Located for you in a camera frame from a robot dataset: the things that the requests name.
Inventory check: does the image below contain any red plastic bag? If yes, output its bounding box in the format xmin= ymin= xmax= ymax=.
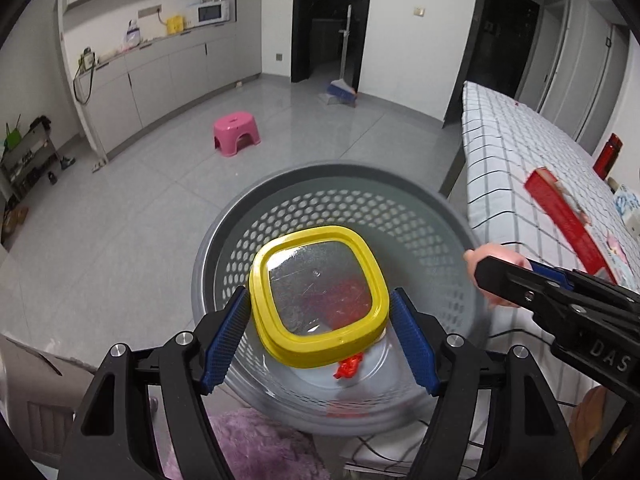
xmin=284 ymin=278 xmax=374 ymax=418

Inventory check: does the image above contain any broom with blue dustpan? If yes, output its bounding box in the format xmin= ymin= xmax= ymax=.
xmin=326 ymin=6 xmax=357 ymax=107

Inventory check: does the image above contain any blue white tissue pack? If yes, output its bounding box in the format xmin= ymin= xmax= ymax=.
xmin=614 ymin=184 xmax=640 ymax=222

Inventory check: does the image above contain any grey wall cabinet counter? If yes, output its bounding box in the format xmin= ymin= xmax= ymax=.
xmin=58 ymin=0 xmax=262 ymax=157

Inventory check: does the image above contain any yellow square lid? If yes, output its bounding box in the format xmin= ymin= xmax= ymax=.
xmin=248 ymin=224 xmax=390 ymax=378

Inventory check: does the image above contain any grey shoe rack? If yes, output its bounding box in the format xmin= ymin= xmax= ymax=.
xmin=1 ymin=115 xmax=63 ymax=200

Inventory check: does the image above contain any person's right hand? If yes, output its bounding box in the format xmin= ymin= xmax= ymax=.
xmin=568 ymin=386 xmax=626 ymax=466

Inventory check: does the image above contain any red thermos bottle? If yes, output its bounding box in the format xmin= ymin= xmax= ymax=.
xmin=593 ymin=133 xmax=623 ymax=180

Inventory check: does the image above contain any pink snack wrapper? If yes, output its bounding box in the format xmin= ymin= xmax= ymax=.
xmin=463 ymin=243 xmax=533 ymax=308

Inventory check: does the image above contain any pink plastic stool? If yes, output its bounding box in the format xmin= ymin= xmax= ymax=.
xmin=213 ymin=110 xmax=262 ymax=157

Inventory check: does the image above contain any grey perforated laundry basket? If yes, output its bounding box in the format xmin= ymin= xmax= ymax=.
xmin=192 ymin=162 xmax=489 ymax=437

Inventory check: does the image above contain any white charger box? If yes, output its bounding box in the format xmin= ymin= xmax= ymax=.
xmin=623 ymin=209 xmax=640 ymax=242

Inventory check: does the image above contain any purple fluffy rug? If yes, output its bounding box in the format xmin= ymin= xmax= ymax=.
xmin=159 ymin=407 xmax=331 ymax=480

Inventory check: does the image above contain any red toothpaste box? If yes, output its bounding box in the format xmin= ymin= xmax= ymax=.
xmin=524 ymin=167 xmax=617 ymax=284

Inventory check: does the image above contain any yellow box on counter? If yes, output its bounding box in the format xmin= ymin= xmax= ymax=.
xmin=166 ymin=14 xmax=186 ymax=36

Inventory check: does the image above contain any white black-checked tablecloth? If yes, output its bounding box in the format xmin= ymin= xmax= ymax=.
xmin=342 ymin=82 xmax=639 ymax=479

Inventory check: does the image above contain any white microwave oven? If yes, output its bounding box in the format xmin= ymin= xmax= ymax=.
xmin=184 ymin=0 xmax=230 ymax=28

